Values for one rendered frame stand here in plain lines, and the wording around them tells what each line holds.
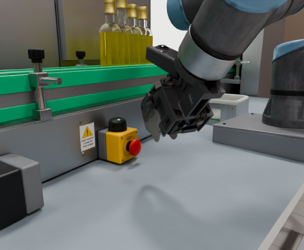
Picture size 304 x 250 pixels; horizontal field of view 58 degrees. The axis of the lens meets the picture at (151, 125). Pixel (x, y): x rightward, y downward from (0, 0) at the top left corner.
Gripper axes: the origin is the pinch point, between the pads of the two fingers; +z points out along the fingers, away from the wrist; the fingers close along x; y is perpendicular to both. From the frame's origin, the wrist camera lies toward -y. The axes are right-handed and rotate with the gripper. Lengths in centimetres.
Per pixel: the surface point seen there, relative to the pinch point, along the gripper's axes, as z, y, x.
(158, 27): 34, -70, 40
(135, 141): 9.1, -1.2, -0.5
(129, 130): 10.0, -4.7, -0.7
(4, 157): 2.6, 1.3, -26.6
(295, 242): 84, 38, 104
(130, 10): 11, -50, 13
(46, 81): -3.2, -9.7, -18.7
